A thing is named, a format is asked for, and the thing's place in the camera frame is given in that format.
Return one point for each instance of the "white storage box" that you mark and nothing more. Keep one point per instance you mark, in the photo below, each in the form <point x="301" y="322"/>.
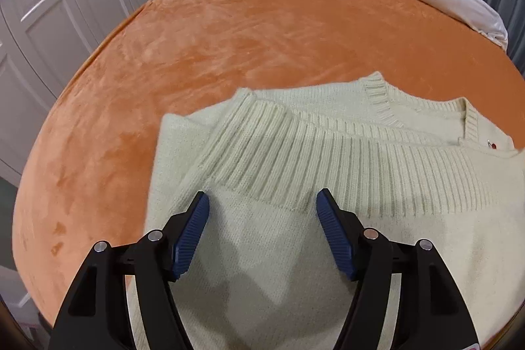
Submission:
<point x="14" y="292"/>

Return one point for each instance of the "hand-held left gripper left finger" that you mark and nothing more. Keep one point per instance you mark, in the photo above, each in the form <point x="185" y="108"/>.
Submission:
<point x="190" y="235"/>

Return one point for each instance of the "orange plush blanket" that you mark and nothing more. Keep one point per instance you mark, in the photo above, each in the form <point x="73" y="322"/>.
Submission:
<point x="205" y="38"/>

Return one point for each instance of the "white wardrobe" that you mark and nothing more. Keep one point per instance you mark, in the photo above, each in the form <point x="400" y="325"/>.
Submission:
<point x="41" y="5"/>

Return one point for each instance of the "cream knit cardigan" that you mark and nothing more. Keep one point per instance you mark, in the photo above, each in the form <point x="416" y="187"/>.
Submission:
<point x="266" y="251"/>

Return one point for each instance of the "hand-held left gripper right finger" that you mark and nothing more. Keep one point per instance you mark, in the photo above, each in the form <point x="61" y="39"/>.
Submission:
<point x="334" y="231"/>

